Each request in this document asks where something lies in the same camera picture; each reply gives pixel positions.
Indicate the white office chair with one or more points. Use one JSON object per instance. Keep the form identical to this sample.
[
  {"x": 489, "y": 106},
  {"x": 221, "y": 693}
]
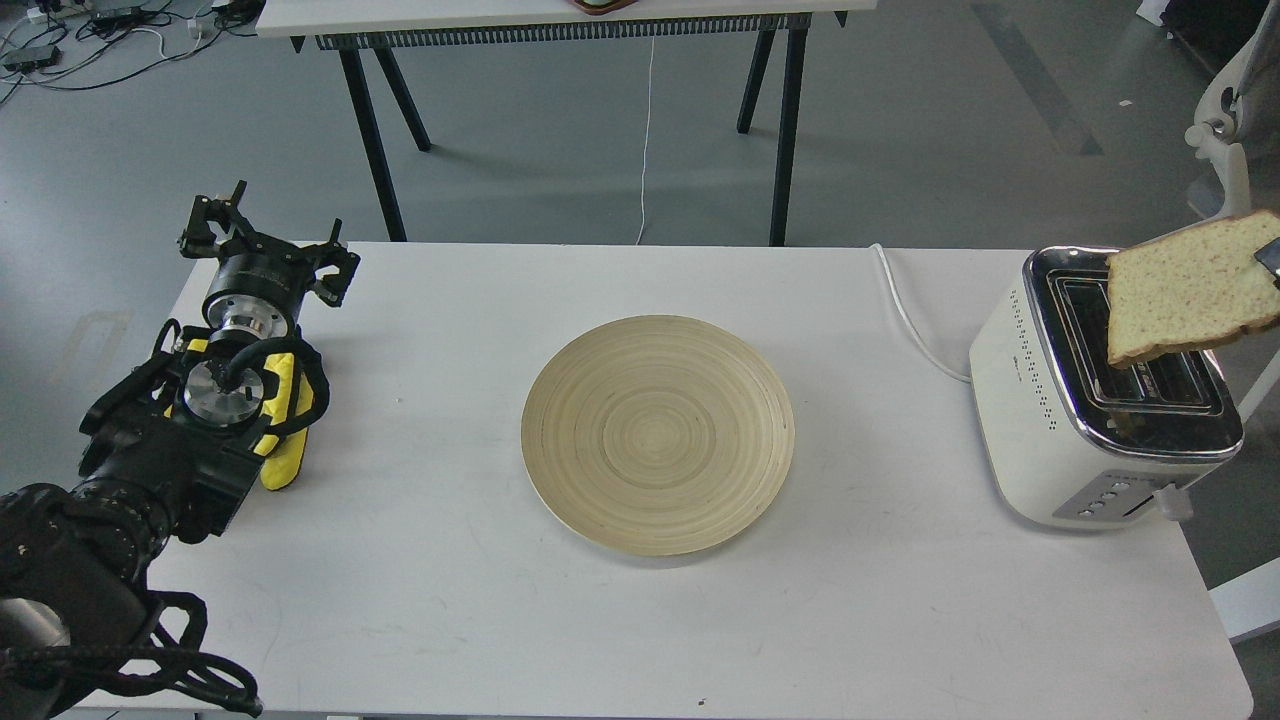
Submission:
[{"x": 1234, "y": 126}]

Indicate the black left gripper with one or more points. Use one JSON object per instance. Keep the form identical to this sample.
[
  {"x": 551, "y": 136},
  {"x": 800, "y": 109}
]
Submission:
[{"x": 260, "y": 286}]

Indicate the white chrome toaster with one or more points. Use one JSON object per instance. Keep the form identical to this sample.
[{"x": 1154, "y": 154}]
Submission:
[{"x": 1074, "y": 443}]

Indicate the slice of bread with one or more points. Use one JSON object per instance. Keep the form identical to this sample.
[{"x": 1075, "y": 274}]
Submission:
[{"x": 1192, "y": 290}]

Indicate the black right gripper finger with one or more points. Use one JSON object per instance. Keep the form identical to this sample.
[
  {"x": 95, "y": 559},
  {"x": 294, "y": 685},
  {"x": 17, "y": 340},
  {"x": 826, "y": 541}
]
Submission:
[{"x": 1268, "y": 256}]

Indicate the white table with black legs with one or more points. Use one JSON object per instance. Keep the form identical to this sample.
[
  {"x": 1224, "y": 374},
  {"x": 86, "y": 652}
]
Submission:
[{"x": 350, "y": 28}]

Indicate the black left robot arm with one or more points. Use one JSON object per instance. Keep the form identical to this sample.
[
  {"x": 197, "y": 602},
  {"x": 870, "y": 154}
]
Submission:
[{"x": 174, "y": 449}]

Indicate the round wooden plate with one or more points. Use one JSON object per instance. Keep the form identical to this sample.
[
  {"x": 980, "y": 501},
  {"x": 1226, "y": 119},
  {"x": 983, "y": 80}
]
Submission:
[{"x": 658, "y": 435}]

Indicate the brown object on far table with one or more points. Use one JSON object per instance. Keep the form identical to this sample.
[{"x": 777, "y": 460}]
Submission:
[{"x": 600, "y": 7}]

